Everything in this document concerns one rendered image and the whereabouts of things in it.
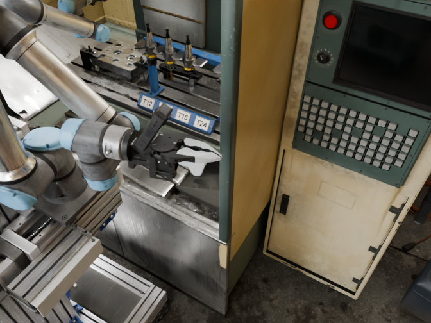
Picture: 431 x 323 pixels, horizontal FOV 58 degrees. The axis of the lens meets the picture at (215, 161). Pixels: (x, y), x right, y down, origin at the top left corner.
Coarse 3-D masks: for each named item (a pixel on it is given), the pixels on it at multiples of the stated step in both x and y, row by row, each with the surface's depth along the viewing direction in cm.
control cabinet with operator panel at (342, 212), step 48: (336, 0) 116; (384, 0) 109; (336, 48) 125; (384, 48) 118; (288, 96) 152; (336, 96) 136; (384, 96) 127; (288, 144) 167; (336, 144) 149; (384, 144) 137; (288, 192) 189; (336, 192) 172; (384, 192) 158; (288, 240) 214; (336, 240) 193; (384, 240) 175; (336, 288) 216
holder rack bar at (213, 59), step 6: (156, 42) 186; (162, 42) 185; (174, 48) 182; (180, 48) 182; (192, 48) 182; (198, 54) 178; (204, 54) 178; (210, 54) 177; (210, 60) 176; (216, 60) 174
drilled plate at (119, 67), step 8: (112, 48) 228; (120, 48) 228; (128, 48) 228; (112, 56) 222; (120, 56) 222; (128, 56) 223; (136, 56) 222; (144, 56) 222; (96, 64) 223; (104, 64) 219; (112, 64) 216; (120, 64) 216; (128, 64) 216; (120, 72) 217; (128, 72) 213; (136, 72) 216
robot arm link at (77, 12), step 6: (60, 0) 169; (66, 0) 169; (72, 0) 171; (78, 0) 173; (84, 0) 175; (60, 6) 171; (66, 6) 169; (72, 6) 171; (78, 6) 174; (84, 6) 178; (72, 12) 173; (78, 12) 175
